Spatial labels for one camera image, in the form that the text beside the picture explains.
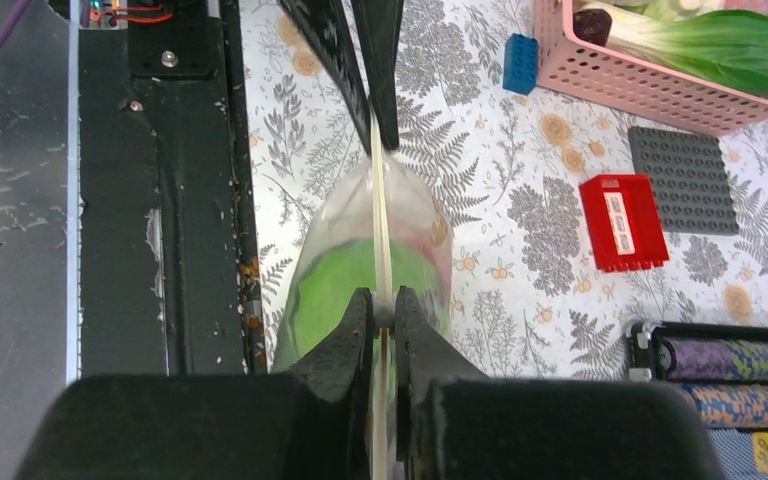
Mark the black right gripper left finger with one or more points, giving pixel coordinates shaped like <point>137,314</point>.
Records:
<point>225,424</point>

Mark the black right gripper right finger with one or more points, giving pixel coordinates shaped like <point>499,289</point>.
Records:
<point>455,422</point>

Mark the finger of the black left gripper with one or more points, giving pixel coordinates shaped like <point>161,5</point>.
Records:
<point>324,26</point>
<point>378,24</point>

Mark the clear zip top bag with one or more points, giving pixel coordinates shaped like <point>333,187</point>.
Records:
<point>383,201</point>

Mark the green watermelon toy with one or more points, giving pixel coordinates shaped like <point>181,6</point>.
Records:
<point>319,295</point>

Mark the blue lego brick near basket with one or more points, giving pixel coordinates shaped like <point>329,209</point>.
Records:
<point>521,60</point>

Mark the pink plastic basket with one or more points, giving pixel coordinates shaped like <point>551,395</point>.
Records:
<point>594,73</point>

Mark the dark eggplant toy in basket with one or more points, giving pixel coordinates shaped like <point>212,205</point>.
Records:
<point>592,26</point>

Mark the red lego brick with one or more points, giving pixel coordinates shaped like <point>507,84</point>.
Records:
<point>623,223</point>

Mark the black poker chip case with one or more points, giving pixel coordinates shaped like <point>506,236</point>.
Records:
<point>722,371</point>

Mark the dark grey lego baseplate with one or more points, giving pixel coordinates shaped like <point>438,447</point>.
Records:
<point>688,177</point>

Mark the green bok choy toy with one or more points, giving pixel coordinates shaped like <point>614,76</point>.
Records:
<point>728,47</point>

